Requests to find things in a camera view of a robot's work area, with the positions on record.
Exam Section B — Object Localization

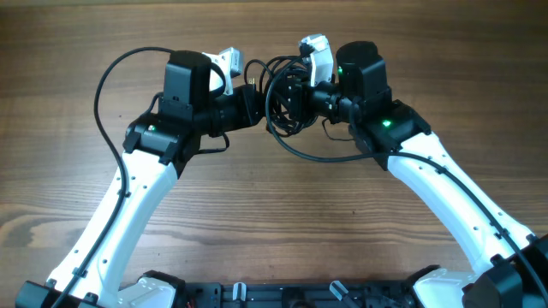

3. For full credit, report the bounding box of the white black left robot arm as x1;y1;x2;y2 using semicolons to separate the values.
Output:
15;48;262;307

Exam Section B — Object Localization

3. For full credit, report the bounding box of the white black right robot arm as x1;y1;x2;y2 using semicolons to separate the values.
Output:
268;35;547;307

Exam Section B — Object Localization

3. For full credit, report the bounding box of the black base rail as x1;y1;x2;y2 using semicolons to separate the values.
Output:
177;281;419;308

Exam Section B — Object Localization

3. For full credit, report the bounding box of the black cable bundle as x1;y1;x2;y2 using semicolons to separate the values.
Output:
242;55;320;138

